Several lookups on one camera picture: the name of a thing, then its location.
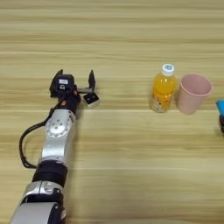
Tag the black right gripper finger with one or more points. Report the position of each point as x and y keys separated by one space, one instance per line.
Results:
x=222 y=124

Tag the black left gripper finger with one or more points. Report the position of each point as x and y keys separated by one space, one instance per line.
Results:
x=54 y=78
x=92 y=81

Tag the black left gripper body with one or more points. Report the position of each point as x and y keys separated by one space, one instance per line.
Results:
x=70 y=100

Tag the blue block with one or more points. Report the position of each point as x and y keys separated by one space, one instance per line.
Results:
x=220 y=107

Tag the small black white cube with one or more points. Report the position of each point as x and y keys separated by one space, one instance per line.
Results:
x=91 y=100

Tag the pink plastic cup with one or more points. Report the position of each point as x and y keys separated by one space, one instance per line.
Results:
x=192 y=93

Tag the orange juice bottle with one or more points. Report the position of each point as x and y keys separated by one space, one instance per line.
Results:
x=164 y=90

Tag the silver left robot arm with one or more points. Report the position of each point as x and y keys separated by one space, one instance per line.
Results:
x=52 y=151

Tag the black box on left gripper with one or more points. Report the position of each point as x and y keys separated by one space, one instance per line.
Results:
x=64 y=82

